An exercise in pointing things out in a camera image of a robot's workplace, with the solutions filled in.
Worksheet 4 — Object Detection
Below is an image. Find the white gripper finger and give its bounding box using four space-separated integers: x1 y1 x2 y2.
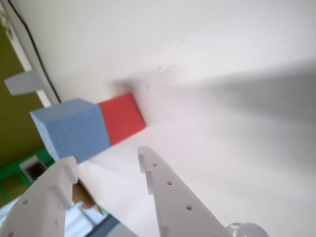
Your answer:
137 146 236 237
0 156 79 237

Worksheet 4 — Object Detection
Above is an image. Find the blue foam cube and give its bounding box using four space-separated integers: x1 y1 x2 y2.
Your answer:
29 98 111 164

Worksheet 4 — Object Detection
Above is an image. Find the red foam cube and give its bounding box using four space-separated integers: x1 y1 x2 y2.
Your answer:
97 92 146 147

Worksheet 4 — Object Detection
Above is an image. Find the brown cardboard box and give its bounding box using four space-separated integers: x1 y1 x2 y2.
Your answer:
72 182 105 216

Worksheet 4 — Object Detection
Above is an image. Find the olive green desk partition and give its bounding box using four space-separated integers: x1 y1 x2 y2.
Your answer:
0 23 58 171

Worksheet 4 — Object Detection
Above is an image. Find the white table bracket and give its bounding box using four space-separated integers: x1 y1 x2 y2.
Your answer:
3 71 48 96

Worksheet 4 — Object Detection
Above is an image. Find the thin black cable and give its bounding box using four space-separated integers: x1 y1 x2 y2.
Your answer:
8 0 62 102

